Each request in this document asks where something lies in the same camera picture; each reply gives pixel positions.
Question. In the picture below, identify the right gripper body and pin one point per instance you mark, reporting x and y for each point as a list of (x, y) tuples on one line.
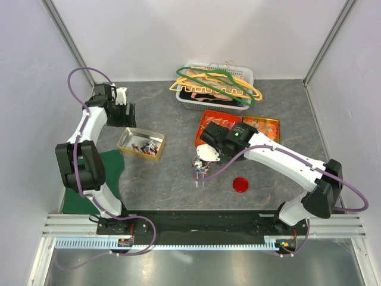
[(224, 158)]

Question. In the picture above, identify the gold tin of gummies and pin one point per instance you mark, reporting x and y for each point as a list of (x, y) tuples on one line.
[(268, 126)]

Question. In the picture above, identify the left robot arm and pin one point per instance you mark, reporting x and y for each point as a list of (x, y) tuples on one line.
[(80, 164)]

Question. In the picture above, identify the clear glass jar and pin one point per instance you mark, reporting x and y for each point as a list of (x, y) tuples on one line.
[(201, 168)]

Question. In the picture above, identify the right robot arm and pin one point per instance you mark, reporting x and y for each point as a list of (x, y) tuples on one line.
[(320, 181)]

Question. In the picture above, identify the green clothes hanger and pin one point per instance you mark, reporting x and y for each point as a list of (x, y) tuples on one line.
[(220, 85)]

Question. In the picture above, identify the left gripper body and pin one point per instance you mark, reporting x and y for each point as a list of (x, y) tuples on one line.
[(118, 118)]

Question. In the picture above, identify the black garment in basket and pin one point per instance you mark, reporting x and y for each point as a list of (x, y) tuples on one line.
[(209, 99)]

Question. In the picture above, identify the orange clothes hanger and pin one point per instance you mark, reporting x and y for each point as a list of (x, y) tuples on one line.
[(218, 87)]

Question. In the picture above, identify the yellow clothes hanger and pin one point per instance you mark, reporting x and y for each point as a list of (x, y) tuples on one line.
[(229, 85)]

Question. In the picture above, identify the green cloth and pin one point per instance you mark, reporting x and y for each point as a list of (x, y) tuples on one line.
[(114, 165)]

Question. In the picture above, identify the gold tin of candies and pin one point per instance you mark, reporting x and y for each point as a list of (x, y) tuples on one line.
[(142, 143)]

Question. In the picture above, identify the orange tray of lollipops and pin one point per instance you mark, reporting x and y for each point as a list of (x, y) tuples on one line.
[(222, 119)]

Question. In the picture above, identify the floral pink cloth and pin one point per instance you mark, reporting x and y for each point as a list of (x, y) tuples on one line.
[(208, 86)]

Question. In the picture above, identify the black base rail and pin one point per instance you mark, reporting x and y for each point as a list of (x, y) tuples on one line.
[(173, 224)]

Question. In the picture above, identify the red jar lid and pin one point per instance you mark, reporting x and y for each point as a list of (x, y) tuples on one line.
[(240, 184)]

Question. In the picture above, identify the grey cable duct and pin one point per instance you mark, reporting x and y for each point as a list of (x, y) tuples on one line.
[(104, 243)]

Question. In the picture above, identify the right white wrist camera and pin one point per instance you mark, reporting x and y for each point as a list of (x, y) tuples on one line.
[(207, 153)]

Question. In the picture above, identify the white plastic basket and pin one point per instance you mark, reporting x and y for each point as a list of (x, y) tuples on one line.
[(227, 70)]

